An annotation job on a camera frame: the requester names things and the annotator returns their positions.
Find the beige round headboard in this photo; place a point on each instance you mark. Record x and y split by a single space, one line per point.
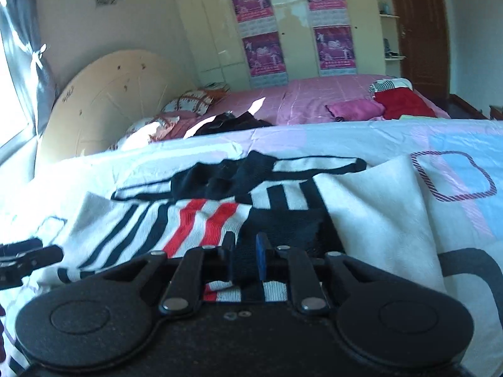
110 90

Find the small teal object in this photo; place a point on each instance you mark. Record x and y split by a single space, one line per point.
385 8

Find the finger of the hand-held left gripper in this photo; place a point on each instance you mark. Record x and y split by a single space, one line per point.
43 257
19 248

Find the red black striped white sweater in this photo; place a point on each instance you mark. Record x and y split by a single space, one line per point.
188 220

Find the cream wardrobe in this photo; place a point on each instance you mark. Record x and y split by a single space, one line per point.
212 27

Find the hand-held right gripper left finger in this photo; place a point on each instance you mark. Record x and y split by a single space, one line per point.
229 245

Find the magenta folded cloth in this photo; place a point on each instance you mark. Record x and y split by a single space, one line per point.
353 109

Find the window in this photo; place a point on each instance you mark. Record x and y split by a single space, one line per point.
10 106

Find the small dark object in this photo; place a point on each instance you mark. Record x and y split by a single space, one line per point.
393 49

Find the light green cloth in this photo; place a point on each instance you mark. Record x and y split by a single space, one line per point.
414 117

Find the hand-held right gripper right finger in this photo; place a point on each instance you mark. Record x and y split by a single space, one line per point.
261 255

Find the black white striped cloth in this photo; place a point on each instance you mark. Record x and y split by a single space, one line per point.
389 84

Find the grey curtain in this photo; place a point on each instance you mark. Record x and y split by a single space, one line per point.
23 47

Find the cream corner shelf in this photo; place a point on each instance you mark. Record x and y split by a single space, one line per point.
389 16

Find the blue orange patterned pillow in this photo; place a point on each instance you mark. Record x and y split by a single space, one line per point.
188 102

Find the red folded cloth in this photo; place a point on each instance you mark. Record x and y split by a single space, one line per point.
404 104

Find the brown wooden door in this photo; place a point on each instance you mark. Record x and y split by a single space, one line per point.
420 27

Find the pink checked bed cover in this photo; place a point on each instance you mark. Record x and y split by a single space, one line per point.
298 98

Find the pastel patterned bed sheet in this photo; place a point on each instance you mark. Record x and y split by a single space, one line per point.
452 157

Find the white pink patterned pillow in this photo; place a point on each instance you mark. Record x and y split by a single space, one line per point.
137 131

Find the dark wooden furniture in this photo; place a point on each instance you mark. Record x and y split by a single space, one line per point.
467 108

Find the black clothes pile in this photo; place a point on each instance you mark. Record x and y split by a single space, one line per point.
235 123

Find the plain white garment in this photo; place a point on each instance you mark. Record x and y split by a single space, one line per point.
377 212

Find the orange cloth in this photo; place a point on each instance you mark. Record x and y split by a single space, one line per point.
216 93

